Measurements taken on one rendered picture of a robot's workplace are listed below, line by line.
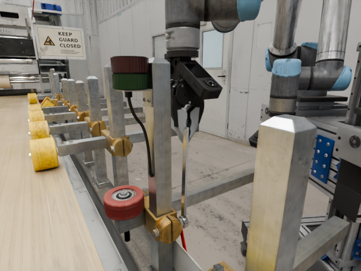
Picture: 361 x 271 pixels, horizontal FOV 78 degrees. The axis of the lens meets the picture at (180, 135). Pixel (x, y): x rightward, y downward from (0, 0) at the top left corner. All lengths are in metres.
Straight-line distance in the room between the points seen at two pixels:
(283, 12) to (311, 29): 2.22
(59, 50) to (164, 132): 2.56
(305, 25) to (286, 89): 2.60
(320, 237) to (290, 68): 0.43
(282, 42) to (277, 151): 0.93
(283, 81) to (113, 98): 0.47
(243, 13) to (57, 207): 0.52
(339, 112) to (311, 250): 0.89
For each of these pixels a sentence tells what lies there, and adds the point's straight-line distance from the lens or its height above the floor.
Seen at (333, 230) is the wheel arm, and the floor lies 0.85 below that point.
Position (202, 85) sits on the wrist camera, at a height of 1.12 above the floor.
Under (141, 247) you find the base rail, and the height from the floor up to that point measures 0.70.
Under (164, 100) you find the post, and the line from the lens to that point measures 0.40.
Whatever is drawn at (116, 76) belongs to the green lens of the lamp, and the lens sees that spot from 0.37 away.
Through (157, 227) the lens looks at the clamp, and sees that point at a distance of 0.47.
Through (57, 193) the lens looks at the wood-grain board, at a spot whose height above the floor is 0.90.
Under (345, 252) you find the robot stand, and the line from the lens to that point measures 1.28.
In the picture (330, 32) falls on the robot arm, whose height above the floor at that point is 1.26.
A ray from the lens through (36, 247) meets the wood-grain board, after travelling 0.42.
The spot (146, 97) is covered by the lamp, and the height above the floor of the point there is 1.10.
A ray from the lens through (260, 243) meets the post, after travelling 0.26.
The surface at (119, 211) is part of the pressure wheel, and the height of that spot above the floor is 0.90.
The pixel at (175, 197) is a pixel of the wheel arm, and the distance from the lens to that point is 0.55.
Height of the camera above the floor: 1.15
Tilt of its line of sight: 16 degrees down
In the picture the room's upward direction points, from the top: straight up
